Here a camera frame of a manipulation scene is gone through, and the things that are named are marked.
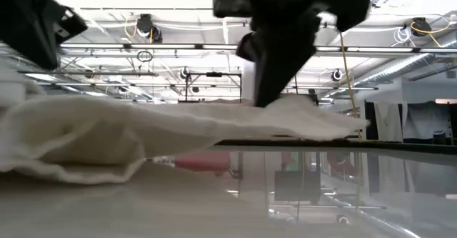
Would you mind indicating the long ceiling light bar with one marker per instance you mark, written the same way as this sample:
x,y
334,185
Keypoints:
x,y
160,46
357,88

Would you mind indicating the pink lit panel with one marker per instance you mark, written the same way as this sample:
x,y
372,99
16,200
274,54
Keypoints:
x,y
446,101

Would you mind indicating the black metal stand frame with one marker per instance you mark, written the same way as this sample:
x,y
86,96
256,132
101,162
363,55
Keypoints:
x,y
214,74

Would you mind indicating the grey hanging cloth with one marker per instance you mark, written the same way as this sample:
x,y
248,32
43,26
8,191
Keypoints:
x,y
426,118

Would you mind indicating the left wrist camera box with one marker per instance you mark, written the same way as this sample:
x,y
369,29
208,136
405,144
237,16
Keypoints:
x,y
71,20

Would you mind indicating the black bucket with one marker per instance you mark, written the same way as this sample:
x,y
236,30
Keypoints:
x,y
439,138

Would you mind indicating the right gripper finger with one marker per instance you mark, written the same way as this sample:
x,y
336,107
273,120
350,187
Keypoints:
x,y
282,59
250,46

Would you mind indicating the pale pink curtain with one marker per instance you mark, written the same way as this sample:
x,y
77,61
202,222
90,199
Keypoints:
x,y
228,102

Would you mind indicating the white hanging cloth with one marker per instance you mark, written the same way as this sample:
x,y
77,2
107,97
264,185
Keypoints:
x,y
389,122

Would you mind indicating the white plaid kitchen towel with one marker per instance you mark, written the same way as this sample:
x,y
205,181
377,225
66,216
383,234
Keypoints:
x,y
107,123

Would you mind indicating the black table frame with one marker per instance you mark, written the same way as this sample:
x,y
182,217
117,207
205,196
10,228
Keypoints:
x,y
392,147

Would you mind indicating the silver ventilation duct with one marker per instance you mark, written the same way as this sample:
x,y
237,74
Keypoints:
x,y
400,66

